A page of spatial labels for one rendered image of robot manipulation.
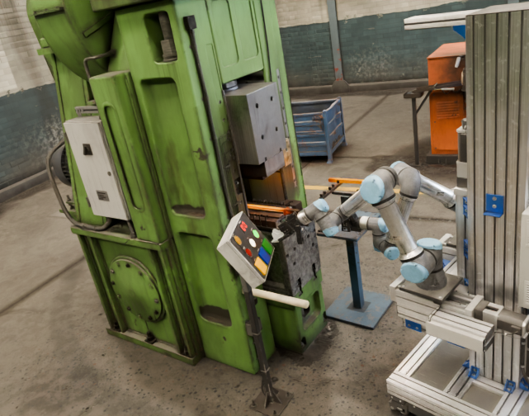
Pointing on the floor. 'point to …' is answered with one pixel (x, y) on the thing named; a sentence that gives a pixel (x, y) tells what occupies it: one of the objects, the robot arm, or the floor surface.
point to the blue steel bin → (319, 127)
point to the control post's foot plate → (281, 399)
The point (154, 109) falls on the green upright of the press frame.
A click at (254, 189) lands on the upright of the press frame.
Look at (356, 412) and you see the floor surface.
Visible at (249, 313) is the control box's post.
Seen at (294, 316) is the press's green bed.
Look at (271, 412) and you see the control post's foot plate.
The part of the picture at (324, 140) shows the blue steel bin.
